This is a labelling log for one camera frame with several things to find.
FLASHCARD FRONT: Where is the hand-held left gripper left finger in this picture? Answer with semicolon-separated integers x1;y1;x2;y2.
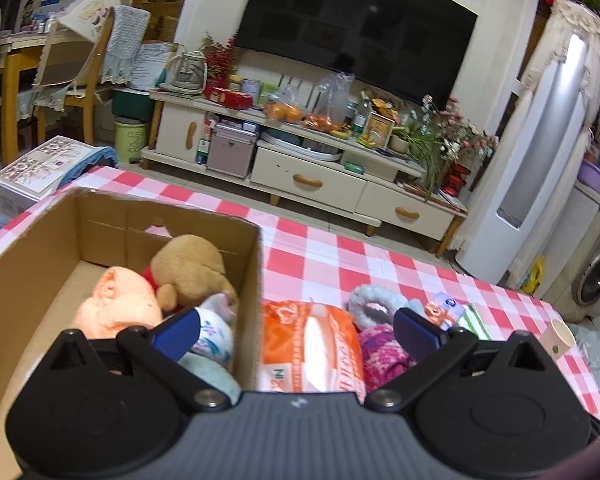
27;308;232;411

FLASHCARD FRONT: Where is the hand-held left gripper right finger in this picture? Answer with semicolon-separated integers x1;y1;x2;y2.
365;308;563;408

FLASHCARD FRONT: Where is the small cartoon tissue packet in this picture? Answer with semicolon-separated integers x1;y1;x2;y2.
426;296;465;332

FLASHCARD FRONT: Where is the white printed plush toy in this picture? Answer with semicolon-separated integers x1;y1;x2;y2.
190;292;237;366

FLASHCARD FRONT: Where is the magenta knitted cloth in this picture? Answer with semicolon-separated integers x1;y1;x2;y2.
357;322;416;393

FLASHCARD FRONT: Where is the grey fluffy plush toy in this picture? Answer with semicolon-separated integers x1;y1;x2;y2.
347;284;426;331

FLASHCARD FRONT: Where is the peach plush toy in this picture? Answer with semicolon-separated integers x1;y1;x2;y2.
72;266;165;343

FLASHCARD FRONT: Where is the brown bear plush red outfit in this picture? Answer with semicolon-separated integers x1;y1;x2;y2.
141;234;238;313

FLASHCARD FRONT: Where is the cardboard box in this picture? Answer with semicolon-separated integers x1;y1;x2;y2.
0;187;266;480

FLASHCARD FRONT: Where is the green striped packet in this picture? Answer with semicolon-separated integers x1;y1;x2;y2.
452;304;492;342

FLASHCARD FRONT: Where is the red white checked tablecloth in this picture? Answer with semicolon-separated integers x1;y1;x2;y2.
0;165;600;426

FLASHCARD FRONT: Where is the orange white snack bag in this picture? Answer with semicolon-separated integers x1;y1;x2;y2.
261;300;368;393

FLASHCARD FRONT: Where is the yellow plastic toy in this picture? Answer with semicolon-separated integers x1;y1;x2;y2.
522;255;548;293

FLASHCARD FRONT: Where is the white paper cup green print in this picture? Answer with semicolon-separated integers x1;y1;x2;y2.
544;319;577;361

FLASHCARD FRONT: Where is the red vase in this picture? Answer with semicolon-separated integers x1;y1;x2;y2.
442;162;473;198

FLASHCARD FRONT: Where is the white covered appliance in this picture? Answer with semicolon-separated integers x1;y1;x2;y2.
510;180;600;311

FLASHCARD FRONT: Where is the grey patterned fabric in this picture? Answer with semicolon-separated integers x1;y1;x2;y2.
567;322;600;406

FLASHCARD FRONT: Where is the pink metal case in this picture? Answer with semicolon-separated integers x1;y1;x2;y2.
206;122;259;179

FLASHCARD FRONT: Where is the cream television cabinet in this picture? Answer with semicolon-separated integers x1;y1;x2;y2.
141;87;470;256

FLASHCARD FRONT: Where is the blue cloth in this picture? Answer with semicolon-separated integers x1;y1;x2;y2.
55;146;118;186

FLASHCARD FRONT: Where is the potted plant with flowers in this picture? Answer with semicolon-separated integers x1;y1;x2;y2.
390;95;501;201

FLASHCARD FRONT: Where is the grey washing machine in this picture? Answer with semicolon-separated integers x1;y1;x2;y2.
571;220;600;318

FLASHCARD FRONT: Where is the light green bin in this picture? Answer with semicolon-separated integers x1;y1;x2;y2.
114;116;153;163

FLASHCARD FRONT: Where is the white standing air conditioner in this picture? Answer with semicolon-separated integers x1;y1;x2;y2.
455;30;593;286

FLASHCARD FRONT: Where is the white printed carton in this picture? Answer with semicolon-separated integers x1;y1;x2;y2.
0;135;98;218

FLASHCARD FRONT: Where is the white tray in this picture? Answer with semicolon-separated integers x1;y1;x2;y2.
260;130;343;161

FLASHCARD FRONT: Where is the green bottle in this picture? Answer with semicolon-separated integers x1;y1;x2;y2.
354;100;372;136

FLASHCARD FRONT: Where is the dark green box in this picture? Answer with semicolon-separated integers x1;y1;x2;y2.
111;87;156;123

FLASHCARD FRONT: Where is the red box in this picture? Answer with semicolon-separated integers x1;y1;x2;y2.
202;85;256;110

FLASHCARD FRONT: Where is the purple plastic basin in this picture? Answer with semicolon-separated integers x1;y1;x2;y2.
577;160;600;196

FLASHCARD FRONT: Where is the low bag of oranges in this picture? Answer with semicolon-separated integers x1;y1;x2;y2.
262;102;303;123

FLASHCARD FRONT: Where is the tall clear bag of oranges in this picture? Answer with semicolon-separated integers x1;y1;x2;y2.
302;72;356;133

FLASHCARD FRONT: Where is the wooden chair with lace cover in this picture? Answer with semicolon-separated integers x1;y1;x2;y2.
32;5;151;148

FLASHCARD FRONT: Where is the white glass kettle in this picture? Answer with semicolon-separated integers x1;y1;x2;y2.
166;50;208;93

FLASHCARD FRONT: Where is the red berry branch decoration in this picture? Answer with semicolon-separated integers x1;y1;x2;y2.
202;30;238;88

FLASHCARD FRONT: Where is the yellow wooden table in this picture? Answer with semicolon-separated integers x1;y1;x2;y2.
0;35;51;161

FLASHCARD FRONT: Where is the black television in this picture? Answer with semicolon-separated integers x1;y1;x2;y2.
235;0;480;108

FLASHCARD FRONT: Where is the white cartoon cushion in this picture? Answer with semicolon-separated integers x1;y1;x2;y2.
57;0;121;43

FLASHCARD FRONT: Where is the white lace cover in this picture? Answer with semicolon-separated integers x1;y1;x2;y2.
522;0;600;86

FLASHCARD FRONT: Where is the wooden photo frame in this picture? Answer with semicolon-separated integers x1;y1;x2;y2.
362;112;396;148

